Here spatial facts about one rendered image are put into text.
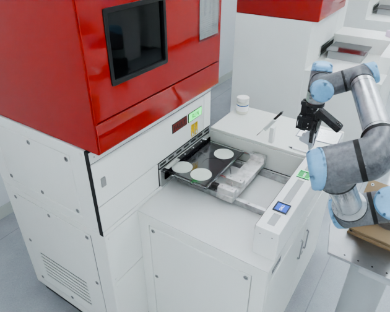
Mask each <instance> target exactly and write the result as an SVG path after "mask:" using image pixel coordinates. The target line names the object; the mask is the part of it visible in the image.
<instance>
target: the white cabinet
mask: <svg viewBox="0 0 390 312"><path fill-rule="evenodd" d="M328 197H329V194H328V193H326V192H324V191H323V190H322V191H318V192H317V193H316V195H315V196H314V198H313V200H312V201H311V203H310V205H309V206H308V208H307V210H306V211H305V213H304V214H303V217H302V218H301V220H300V221H299V223H298V225H297V226H296V228H295V229H294V231H293V233H292V235H291V236H290V238H289V239H288V242H287V243H286V245H285V246H284V248H283V250H282V251H281V253H280V254H279V257H278V258H277V260H276V261H275V263H274V265H273V266H272V268H271V269H270V271H269V273H266V272H264V271H262V270H259V269H257V268H255V267H253V266H251V265H249V264H247V263H245V262H243V261H240V260H239V259H237V258H234V257H233V256H231V255H229V254H226V253H224V252H222V251H220V250H218V249H216V248H214V247H211V246H209V245H207V244H205V243H203V242H201V241H199V240H197V239H195V238H193V237H191V236H189V235H187V234H185V233H183V232H180V231H178V230H176V229H174V228H172V227H170V226H168V225H166V224H164V223H161V222H159V221H158V220H155V219H153V218H152V217H149V216H147V215H145V214H143V213H141V212H139V211H138V216H139V227H140V233H141V244H142V255H143V261H144V272H145V282H146V289H147V299H148V306H149V312H284V311H285V309H286V307H287V305H288V303H289V301H290V299H291V297H292V295H293V293H294V291H295V289H296V287H297V285H298V283H299V281H300V279H301V277H302V275H303V273H304V271H305V269H306V267H307V265H308V263H309V261H310V259H311V257H312V255H313V253H314V251H315V248H316V244H317V240H318V236H319V232H320V229H321V224H322V221H323V217H324V212H325V209H326V204H327V200H328Z"/></svg>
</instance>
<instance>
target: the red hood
mask: <svg viewBox="0 0 390 312"><path fill-rule="evenodd" d="M221 6H222V0H0V115H2V116H5V117H6V118H9V119H12V120H14V121H16V122H19V123H21V124H24V125H26V126H28V127H31V128H34V129H36V130H38V131H41V132H43V133H45V134H48V135H50V136H53V137H55V138H57V139H60V140H62V141H64V142H67V143H70V144H72V145H74V146H77V147H80V148H81V149H84V150H87V151H89V152H91V153H93V154H96V155H101V154H102V153H104V152H106V151H107V150H109V149H111V148H112V147H114V146H116V145H117V144H119V143H120V142H122V141H124V140H126V139H127V138H129V137H131V136H132V135H134V134H135V133H137V132H139V131H140V130H142V129H144V128H145V127H147V126H148V125H150V124H152V123H154V122H155V121H156V120H158V119H160V118H162V117H163V116H165V115H167V114H169V113H170V112H171V111H173V110H175V109H177V108H178V107H180V106H181V105H183V104H185V103H186V102H188V101H190V100H191V99H193V98H194V97H196V96H198V95H200V94H201V93H203V92H205V91H206V90H208V89H209V88H211V87H213V86H214V85H216V84H218V82H219V57H220V23H221Z"/></svg>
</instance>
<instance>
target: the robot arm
mask: <svg viewBox="0 0 390 312"><path fill-rule="evenodd" d="M332 69H333V65H332V63H330V62H327V61H315V62H314V63H313V64H312V67H311V70H310V71H311V73H310V79H309V84H308V90H307V94H306V98H304V99H303V100H302V101H301V112H300V113H299V115H298V116H297V122H298V124H297V123H296V127H295V128H298V129H300V130H302V131H305V130H307V132H304V133H303V134H302V136H300V137H299V140H300V141H301V142H303V143H305V144H307V145H308V150H309V151H307V153H306V161H307V165H308V171H309V176H310V182H311V188H312V190H314V191H322V190H323V191H324V192H326V193H328V194H329V195H330V197H331V199H330V200H329V202H328V209H329V214H330V217H331V220H332V222H333V224H334V226H335V227H336V228H339V229H342V228H344V229H348V228H352V227H361V226H366V225H376V224H378V225H379V226H380V227H382V228H384V229H386V230H390V186H387V187H383V188H381V189H380V190H378V191H371V192H367V193H360V192H358V189H357V183H363V182H367V181H374V180H377V179H379V178H381V177H382V176H384V175H385V174H387V173H388V172H389V171H390V119H389V116H388V114H387V111H386V109H385V106H384V103H383V101H382V98H381V95H380V93H379V90H378V87H377V85H376V84H377V83H379V82H380V80H381V79H380V74H379V69H378V65H377V64H376V63H375V62H374V61H372V62H369V63H363V64H361V65H358V66H354V67H351V68H348V69H344V70H341V71H337V72H334V73H332ZM348 91H351V92H352V96H353V100H354V103H355V107H356V110H357V114H358V118H359V121H360V125H361V128H362V133H361V136H360V138H359V139H355V140H351V141H346V142H341V143H337V144H333V145H327V146H324V147H317V148H315V149H312V148H313V147H314V143H315V142H316V138H317V136H318V132H319V128H320V125H321V121H323V122H324V123H326V124H327V125H328V126H329V127H330V128H331V129H332V130H333V131H335V132H339V131H340V130H341V129H342V128H343V124H342V123H341V122H340V121H338V120H337V119H336V118H335V117H333V115H331V114H330V113H329V112H328V111H326V110H325V109H324V108H323V107H324V105H325V102H327V101H329V100H330V99H331V98H332V96H333V95H337V94H340V93H344V92H348ZM318 108H319V110H318ZM301 115H302V116H301Z"/></svg>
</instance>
